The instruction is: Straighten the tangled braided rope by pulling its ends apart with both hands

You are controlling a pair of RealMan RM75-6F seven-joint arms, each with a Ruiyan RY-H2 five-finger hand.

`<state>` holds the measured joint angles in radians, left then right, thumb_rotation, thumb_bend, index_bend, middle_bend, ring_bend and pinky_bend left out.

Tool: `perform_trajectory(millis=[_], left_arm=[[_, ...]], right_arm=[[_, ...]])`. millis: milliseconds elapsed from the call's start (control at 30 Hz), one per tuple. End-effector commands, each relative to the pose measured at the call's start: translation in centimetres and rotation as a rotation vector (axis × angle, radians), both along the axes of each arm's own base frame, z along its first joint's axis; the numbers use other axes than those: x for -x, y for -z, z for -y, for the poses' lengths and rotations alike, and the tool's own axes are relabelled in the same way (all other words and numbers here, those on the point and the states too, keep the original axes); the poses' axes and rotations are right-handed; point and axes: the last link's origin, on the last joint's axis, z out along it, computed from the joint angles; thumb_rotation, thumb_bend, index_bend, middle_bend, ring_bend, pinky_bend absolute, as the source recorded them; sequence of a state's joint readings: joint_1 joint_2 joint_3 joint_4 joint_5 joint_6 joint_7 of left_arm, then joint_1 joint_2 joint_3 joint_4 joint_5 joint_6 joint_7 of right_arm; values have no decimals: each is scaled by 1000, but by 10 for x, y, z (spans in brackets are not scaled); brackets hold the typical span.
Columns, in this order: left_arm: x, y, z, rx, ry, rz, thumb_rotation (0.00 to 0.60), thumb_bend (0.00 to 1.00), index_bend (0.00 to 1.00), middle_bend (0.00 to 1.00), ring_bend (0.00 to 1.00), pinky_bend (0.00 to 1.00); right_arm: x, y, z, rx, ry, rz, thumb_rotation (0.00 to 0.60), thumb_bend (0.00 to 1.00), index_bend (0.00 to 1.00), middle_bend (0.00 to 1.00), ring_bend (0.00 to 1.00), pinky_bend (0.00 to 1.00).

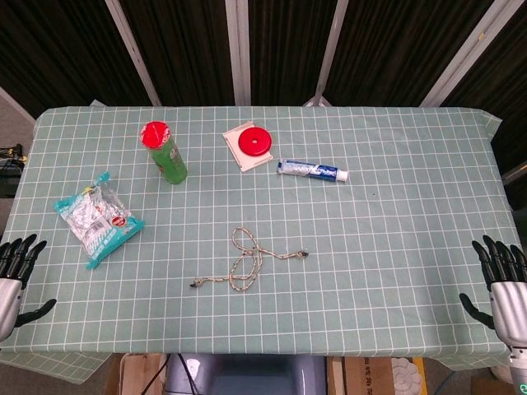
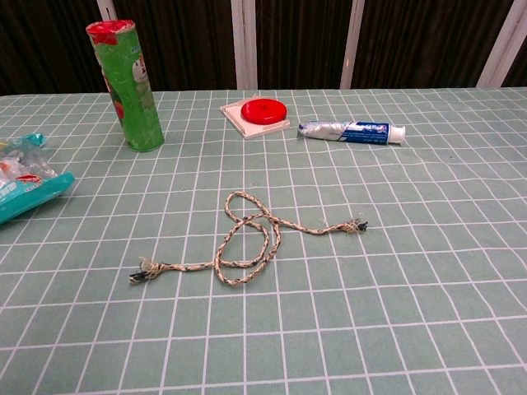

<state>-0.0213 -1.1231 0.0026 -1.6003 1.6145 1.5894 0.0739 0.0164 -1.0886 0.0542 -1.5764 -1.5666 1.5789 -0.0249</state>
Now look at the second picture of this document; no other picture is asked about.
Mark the blue white toothpaste tube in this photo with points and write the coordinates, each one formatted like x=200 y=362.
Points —
x=350 y=131

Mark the white vertical post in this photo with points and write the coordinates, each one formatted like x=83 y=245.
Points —
x=244 y=41
x=104 y=4
x=351 y=41
x=502 y=45

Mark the teal plastic snack bag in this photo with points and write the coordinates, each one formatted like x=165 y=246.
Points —
x=24 y=181

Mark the green chips can red lid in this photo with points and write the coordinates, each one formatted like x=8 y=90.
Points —
x=131 y=98

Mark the green checkered tablecloth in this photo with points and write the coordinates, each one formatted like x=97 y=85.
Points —
x=329 y=288

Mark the red disc on white base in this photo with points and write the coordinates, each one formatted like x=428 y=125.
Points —
x=255 y=128

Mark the red round disc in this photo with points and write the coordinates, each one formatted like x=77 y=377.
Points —
x=264 y=111

